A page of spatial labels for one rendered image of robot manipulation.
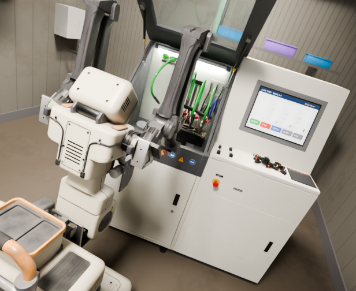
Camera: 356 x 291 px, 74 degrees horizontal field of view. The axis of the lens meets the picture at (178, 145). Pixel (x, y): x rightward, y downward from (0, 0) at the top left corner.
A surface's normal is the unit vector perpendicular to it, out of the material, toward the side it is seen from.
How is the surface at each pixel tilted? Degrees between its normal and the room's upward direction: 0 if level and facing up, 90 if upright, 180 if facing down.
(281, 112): 76
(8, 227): 0
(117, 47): 90
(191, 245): 90
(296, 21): 90
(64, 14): 90
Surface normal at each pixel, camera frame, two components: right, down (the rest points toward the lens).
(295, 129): -0.14, 0.18
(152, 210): -0.21, 0.39
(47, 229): 0.27, -0.86
